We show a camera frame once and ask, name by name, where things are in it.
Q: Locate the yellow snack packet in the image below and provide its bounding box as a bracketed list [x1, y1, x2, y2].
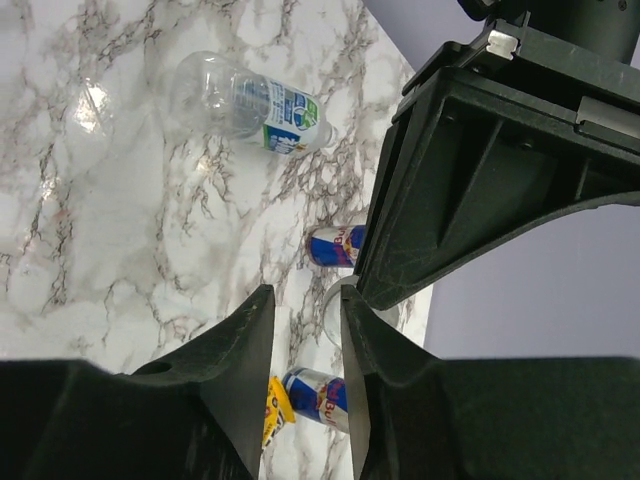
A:
[262, 376, 296, 450]

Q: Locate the blue energy drink can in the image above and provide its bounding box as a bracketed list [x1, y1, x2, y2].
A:
[283, 368, 349, 434]
[307, 225, 366, 268]

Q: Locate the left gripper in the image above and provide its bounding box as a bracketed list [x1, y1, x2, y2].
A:
[356, 1, 639, 309]

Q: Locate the small clear labelled bottle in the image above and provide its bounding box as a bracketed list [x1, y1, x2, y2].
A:
[170, 51, 337, 156]

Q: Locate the left blue energy drink can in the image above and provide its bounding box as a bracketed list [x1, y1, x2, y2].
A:
[307, 225, 366, 268]

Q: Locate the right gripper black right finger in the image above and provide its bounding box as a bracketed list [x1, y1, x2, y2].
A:
[341, 286, 639, 479]

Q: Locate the right blue energy drink can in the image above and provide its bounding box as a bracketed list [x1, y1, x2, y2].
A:
[283, 368, 349, 434]

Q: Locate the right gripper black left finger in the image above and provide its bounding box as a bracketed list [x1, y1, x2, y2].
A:
[1, 285, 275, 479]

